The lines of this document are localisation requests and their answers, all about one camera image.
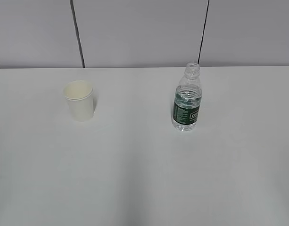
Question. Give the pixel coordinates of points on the clear green-label water bottle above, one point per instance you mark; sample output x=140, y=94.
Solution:
x=187, y=99

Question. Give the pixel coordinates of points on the white paper cup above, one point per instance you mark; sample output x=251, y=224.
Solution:
x=80, y=100

